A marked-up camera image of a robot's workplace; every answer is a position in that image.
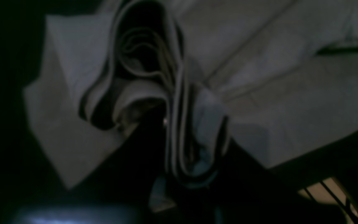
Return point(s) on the black table cloth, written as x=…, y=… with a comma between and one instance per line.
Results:
x=25, y=174

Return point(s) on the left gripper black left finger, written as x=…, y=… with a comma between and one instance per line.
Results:
x=127, y=176

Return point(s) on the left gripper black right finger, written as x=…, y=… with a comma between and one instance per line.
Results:
x=246, y=193

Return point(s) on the grey T-shirt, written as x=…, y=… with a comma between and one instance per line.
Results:
x=249, y=70

